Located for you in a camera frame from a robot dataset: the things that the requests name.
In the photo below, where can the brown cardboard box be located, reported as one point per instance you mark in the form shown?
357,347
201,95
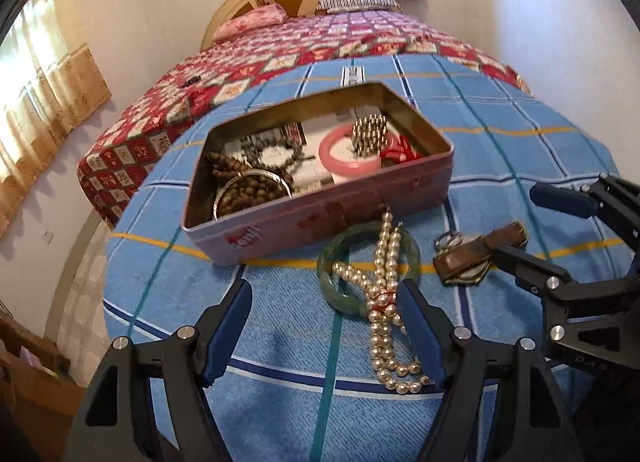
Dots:
35,392

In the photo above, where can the pink bangle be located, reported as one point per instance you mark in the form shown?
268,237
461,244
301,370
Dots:
330,157

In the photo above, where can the pink pillow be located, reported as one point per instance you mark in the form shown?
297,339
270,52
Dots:
250,22

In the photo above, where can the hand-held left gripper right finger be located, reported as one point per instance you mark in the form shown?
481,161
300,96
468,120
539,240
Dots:
419,334

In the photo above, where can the small black object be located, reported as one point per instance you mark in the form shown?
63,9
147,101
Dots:
191,80

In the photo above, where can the blue checked tablecloth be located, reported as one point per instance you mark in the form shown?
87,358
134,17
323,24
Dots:
280,392

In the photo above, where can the pink metal tin box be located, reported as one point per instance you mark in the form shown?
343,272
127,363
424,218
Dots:
320,214

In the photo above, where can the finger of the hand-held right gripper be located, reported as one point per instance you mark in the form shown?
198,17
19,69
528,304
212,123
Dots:
565,197
530,269

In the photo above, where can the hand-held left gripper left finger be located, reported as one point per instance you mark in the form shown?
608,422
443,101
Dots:
230,329

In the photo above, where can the white wall socket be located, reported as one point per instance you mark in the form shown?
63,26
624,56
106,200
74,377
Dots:
48,237

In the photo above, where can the striped pillow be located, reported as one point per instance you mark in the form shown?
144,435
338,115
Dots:
357,1

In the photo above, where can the red patchwork bed quilt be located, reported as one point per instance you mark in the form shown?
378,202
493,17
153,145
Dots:
150,142

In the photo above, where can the wide beige patterned curtain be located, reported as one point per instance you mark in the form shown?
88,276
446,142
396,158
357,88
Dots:
35,117

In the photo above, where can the silver bangle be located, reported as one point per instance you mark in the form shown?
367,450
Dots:
222,197

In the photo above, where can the green jade bangle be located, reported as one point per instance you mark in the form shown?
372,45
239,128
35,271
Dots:
335,287

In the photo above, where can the beige wooden headboard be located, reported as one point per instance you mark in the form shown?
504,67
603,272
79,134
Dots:
225,12

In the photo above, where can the printed white card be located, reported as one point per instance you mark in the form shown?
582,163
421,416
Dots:
312,134

